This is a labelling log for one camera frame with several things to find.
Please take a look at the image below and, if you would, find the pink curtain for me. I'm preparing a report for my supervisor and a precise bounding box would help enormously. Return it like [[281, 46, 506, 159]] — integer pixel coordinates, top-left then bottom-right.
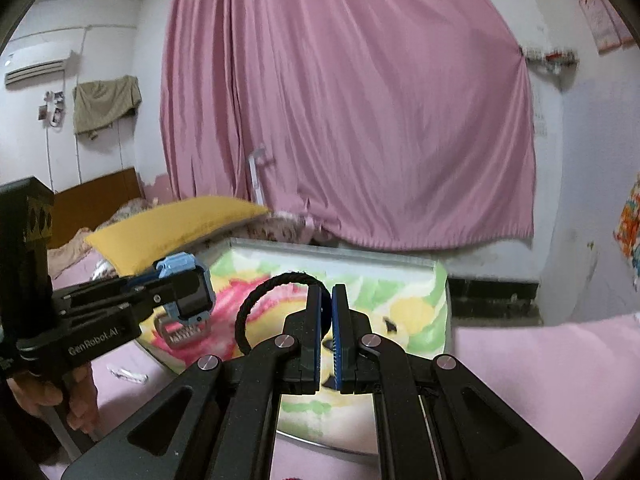
[[160, 0, 536, 253]]

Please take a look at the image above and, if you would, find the group of wall certificates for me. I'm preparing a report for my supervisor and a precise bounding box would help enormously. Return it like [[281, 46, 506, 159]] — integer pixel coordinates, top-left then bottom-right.
[[562, 0, 636, 53]]

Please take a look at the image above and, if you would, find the olive hanging towel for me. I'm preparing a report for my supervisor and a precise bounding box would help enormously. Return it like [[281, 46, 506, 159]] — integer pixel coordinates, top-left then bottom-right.
[[72, 75, 143, 136]]

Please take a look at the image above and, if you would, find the yellow pillow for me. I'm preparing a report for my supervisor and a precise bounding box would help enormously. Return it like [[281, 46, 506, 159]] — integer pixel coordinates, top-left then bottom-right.
[[84, 196, 271, 277]]

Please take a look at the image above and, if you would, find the black braided bracelet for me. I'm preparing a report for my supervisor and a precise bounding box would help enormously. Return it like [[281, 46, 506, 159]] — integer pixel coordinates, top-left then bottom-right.
[[234, 271, 332, 358]]

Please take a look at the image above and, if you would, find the floral patterned pillow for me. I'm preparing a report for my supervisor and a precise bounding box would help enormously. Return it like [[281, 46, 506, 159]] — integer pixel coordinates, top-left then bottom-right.
[[220, 210, 326, 246]]

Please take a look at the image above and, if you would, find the wooden headboard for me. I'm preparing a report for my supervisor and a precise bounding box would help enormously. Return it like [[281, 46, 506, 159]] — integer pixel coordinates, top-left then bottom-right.
[[47, 167, 143, 251]]

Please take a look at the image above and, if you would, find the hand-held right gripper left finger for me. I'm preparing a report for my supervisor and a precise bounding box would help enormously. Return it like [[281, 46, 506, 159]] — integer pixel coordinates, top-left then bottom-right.
[[60, 284, 323, 480]]

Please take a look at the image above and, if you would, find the person's left hand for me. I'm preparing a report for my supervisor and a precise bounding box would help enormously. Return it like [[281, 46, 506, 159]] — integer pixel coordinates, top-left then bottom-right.
[[10, 360, 101, 436]]

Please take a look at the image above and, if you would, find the grey box with colourful lining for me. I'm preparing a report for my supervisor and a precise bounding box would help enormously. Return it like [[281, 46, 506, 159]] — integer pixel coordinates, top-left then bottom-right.
[[135, 237, 453, 458]]

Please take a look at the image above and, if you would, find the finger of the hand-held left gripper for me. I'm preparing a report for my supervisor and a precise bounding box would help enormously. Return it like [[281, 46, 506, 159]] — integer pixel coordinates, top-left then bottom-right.
[[57, 296, 183, 332], [52, 266, 201, 306]]

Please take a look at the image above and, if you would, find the peach quilt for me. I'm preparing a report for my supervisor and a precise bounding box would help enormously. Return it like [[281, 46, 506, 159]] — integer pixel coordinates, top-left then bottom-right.
[[47, 199, 161, 278]]

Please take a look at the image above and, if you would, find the colourful wall hanging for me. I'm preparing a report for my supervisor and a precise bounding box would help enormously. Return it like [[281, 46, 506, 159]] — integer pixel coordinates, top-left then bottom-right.
[[614, 175, 640, 293]]

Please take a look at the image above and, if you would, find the pink bedsheet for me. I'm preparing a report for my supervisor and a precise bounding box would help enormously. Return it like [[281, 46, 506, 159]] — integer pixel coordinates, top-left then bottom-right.
[[40, 250, 640, 480]]

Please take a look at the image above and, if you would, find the small white object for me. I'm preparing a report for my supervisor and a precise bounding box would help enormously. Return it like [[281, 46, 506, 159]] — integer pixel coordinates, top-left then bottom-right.
[[109, 367, 148, 383]]

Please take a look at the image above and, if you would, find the blue watch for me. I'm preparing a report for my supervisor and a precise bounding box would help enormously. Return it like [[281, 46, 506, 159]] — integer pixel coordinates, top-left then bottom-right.
[[152, 254, 215, 350]]

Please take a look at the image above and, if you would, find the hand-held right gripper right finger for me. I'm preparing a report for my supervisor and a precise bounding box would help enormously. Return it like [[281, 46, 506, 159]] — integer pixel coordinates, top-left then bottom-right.
[[331, 284, 583, 480]]

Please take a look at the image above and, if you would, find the white air conditioner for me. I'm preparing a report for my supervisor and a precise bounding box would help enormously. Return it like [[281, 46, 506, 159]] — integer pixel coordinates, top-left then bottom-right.
[[2, 50, 73, 91]]

